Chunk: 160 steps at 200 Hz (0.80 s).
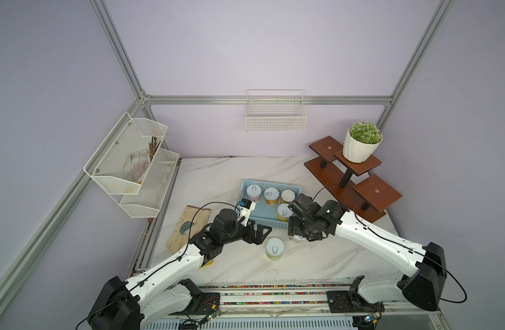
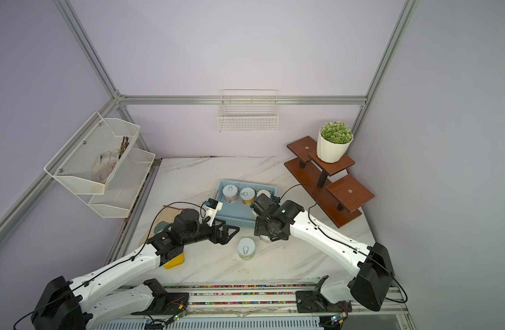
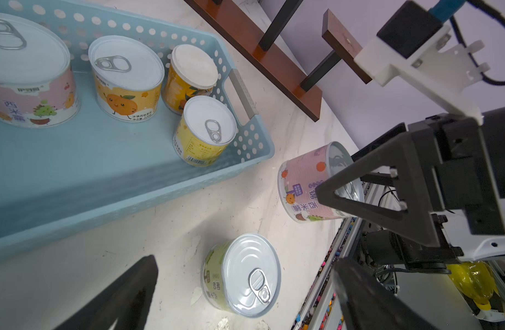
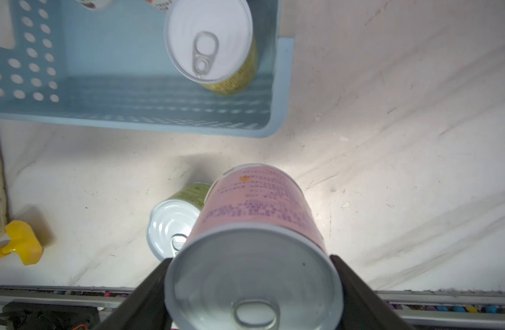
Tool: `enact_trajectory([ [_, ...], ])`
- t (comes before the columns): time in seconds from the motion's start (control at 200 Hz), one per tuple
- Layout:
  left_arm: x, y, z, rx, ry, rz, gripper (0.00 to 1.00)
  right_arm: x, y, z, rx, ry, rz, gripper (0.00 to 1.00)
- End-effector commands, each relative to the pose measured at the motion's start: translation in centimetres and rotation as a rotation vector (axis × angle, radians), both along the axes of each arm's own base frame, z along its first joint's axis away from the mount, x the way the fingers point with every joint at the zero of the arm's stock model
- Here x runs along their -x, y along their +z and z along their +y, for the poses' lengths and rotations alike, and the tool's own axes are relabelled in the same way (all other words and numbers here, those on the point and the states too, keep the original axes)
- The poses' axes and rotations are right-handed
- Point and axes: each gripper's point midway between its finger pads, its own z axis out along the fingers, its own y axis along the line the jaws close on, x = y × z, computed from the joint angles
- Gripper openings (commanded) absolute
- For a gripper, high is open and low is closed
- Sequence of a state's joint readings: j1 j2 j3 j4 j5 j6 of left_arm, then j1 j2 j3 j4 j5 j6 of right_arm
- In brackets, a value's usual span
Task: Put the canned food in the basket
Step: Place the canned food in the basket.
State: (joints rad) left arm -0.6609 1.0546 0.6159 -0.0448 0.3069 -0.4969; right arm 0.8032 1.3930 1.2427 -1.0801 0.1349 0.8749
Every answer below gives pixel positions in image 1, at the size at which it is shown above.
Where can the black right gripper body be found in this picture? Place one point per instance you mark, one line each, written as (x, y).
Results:
(303, 227)

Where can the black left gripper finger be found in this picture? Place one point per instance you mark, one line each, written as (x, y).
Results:
(258, 240)
(263, 231)

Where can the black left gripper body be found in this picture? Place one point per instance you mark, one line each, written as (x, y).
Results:
(245, 233)

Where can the yellow can end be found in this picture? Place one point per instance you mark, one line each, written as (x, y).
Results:
(284, 213)

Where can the pink label can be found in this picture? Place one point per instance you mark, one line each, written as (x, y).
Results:
(254, 193)
(297, 239)

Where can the yellow tall can white lid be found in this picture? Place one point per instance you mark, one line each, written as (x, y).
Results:
(287, 196)

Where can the yellow label can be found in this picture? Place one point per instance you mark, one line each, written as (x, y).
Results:
(271, 196)

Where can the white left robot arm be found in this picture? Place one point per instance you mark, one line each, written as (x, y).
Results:
(166, 268)

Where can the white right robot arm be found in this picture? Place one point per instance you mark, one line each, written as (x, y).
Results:
(421, 270)

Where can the light blue plastic basket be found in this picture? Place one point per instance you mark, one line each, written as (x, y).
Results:
(265, 214)

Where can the green label can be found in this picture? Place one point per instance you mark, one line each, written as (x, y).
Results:
(274, 248)

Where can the yellow plastic scoop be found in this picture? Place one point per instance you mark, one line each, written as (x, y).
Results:
(208, 263)

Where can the beige work glove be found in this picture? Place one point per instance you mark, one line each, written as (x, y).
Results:
(190, 223)

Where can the brown wooden tiered stand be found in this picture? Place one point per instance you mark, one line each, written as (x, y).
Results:
(350, 183)

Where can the white pot green plant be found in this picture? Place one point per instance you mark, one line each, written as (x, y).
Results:
(362, 139)

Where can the white mesh two-tier rack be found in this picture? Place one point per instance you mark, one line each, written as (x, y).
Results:
(105, 167)

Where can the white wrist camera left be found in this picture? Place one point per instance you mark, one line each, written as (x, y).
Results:
(245, 207)

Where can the white wire wall basket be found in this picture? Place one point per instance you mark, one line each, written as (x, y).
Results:
(275, 110)

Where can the aluminium frame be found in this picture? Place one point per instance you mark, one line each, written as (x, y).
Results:
(21, 269)

